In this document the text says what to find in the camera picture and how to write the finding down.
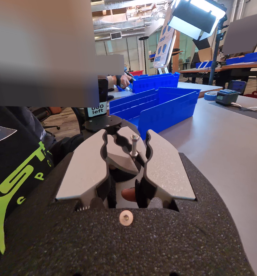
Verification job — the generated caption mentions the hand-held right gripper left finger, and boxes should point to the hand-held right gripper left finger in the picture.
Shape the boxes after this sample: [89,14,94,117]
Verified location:
[56,129,111,206]

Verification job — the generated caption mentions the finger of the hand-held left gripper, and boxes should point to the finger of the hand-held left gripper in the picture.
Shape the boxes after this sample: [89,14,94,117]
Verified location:
[116,126,146,167]
[102,134,140,175]

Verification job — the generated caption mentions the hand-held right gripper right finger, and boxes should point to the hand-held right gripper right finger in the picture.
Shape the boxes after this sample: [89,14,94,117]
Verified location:
[141,129,196,206]

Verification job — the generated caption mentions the small steel bolt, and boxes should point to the small steel bolt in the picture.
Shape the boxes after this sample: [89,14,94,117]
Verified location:
[129,134,140,157]

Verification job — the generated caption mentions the blue plastic bin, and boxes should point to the blue plastic bin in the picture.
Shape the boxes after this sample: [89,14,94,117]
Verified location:
[132,72,181,94]
[109,87,201,140]

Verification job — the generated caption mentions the person's left forearm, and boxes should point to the person's left forearm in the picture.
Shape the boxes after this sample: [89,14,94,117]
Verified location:
[51,132,87,166]

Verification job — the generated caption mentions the another person's forearm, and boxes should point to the another person's forearm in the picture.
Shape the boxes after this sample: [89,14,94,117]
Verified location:
[108,75,121,87]

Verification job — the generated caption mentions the person's right hand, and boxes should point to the person's right hand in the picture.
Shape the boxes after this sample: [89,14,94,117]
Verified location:
[122,188,137,202]

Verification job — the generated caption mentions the black mesh office chair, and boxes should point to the black mesh office chair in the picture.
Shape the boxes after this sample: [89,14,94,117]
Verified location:
[30,107,61,137]

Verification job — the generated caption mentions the black hoodie with green print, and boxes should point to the black hoodie with green print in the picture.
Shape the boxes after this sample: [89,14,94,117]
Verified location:
[0,106,57,276]

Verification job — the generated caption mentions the dark charger case with batteries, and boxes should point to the dark charger case with batteries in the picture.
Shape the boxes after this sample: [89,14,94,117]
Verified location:
[215,89,239,106]

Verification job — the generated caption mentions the black floor lamp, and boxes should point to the black floor lamp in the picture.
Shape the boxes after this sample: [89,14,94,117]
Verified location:
[139,36,150,69]

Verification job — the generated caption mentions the wood-edged instruction board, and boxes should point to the wood-edged instruction board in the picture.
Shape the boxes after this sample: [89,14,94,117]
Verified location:
[153,0,178,69]

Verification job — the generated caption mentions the cardboard box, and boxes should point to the cardboard box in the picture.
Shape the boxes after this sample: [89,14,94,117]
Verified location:
[200,47,214,62]

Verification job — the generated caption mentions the black light stand pole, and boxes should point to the black light stand pole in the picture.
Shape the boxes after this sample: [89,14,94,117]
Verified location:
[208,20,227,86]

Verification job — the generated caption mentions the wooden top desk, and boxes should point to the wooden top desk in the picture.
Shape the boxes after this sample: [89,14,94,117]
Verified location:
[179,61,257,87]

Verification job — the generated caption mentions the studio light panel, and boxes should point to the studio light panel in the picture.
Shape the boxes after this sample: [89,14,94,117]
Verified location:
[167,0,228,51]

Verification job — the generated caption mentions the long blue bin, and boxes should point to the long blue bin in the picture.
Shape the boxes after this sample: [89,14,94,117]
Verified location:
[225,51,257,65]

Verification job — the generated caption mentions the white cable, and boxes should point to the white cable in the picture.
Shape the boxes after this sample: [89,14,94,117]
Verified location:
[231,102,257,111]

